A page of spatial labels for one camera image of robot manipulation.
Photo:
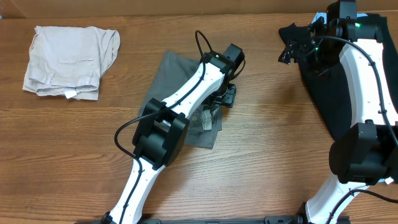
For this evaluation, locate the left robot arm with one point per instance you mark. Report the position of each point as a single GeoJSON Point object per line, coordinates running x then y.
{"type": "Point", "coordinates": [163, 126]}

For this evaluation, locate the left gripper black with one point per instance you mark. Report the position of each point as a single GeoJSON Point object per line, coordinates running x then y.
{"type": "Point", "coordinates": [229, 99]}

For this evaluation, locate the folded beige shorts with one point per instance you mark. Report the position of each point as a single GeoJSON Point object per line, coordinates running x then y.
{"type": "Point", "coordinates": [70, 61]}

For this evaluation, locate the grey shorts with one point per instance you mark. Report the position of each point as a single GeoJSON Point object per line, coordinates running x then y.
{"type": "Point", "coordinates": [173, 72]}

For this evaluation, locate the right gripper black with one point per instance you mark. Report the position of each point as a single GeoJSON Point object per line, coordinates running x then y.
{"type": "Point", "coordinates": [292, 50]}

